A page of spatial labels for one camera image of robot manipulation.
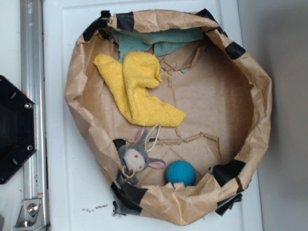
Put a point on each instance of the aluminum extrusion rail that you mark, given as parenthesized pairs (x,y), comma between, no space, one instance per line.
(32,77)

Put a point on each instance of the gray plush donkey toy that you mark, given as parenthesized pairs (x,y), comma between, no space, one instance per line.
(134,158)

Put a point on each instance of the metal corner bracket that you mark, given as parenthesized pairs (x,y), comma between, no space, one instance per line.
(31,217)

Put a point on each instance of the brown paper bag bin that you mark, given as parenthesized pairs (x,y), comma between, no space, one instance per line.
(225,93)

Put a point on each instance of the yellow terry cloth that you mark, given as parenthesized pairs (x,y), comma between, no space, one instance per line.
(129,82)

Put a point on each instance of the white plastic tray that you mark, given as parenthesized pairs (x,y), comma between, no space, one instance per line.
(79,196)

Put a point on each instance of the blue rubber ball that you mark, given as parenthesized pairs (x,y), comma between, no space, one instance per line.
(181,172)

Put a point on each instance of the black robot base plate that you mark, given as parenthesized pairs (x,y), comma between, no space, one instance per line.
(17,129)

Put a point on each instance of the teal terry cloth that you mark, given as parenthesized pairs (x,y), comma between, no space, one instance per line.
(163,42)

